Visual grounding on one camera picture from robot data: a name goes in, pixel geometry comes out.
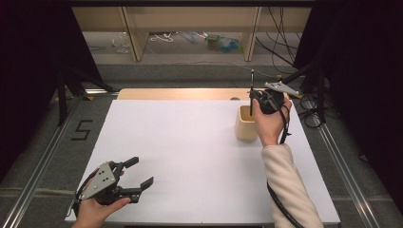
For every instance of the clear plastic bag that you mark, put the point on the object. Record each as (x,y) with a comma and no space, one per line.
(121,42)

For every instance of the black metal stand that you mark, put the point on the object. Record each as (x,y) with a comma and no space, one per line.
(320,95)
(62,104)

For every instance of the dark curtain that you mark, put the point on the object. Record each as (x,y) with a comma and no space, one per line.
(31,63)
(364,63)

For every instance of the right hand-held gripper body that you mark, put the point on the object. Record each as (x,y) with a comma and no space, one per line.
(272,101)

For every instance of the light wooden pen holder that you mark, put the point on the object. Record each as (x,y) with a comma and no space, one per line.
(244,129)

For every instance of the beige wooden shelf unit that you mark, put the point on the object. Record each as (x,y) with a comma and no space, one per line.
(133,31)

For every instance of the white board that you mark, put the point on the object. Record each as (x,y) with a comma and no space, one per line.
(190,142)

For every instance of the person's right hand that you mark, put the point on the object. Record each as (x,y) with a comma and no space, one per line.
(271,126)

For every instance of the black pen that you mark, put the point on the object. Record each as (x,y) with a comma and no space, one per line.
(252,79)

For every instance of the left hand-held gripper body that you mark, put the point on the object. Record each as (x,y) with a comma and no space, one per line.
(101,180)

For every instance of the light wooden table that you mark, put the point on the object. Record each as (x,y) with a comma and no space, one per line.
(190,94)

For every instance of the aluminium floor rail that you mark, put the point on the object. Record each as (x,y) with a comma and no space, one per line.
(345,177)
(31,183)

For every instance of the person's left hand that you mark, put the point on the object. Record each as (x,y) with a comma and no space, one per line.
(92,213)

